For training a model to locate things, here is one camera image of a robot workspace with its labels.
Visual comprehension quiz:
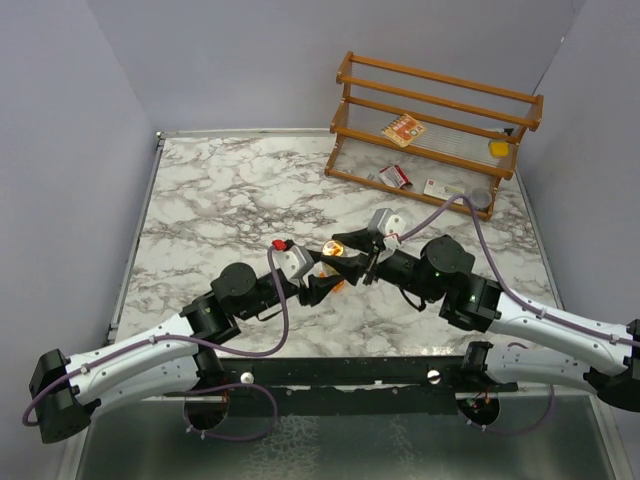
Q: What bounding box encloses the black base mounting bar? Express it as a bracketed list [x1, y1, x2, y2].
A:
[182, 339, 521, 419]

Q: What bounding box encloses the wooden three-tier shelf rack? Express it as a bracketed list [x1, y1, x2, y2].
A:
[324, 51, 544, 220]

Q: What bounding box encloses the orange spiral notebook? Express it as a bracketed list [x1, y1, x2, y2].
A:
[381, 114, 427, 148]

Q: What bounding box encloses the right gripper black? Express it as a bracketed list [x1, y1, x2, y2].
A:
[323, 228, 439, 302]

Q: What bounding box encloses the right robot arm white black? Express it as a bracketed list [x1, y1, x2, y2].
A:
[329, 229, 639, 412]

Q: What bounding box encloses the clear round jar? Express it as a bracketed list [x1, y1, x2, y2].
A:
[469, 188, 493, 211]

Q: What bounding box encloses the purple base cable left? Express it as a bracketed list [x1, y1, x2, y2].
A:
[182, 373, 282, 441]

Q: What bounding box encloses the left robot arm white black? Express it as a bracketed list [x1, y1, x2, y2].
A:
[22, 241, 343, 444]

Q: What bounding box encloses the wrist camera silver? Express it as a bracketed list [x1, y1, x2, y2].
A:
[272, 240, 315, 283]
[366, 208, 407, 243]

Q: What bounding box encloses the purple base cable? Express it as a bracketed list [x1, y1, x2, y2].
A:
[464, 387, 557, 436]
[182, 373, 282, 441]

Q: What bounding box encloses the yellow small container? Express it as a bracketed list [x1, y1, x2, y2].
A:
[488, 140, 510, 159]

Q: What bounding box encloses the white red medicine box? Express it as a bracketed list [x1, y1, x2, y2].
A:
[423, 178, 466, 201]

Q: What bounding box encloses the clear pill bottle gold lid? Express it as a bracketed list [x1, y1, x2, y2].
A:
[321, 250, 344, 277]

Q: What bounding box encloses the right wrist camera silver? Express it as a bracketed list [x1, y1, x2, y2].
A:
[366, 208, 407, 243]

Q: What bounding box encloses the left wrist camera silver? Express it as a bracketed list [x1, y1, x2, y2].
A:
[272, 240, 315, 283]

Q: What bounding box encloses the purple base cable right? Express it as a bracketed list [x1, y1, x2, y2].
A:
[464, 387, 557, 436]

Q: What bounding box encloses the red white torn packet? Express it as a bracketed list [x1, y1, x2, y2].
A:
[378, 165, 413, 189]

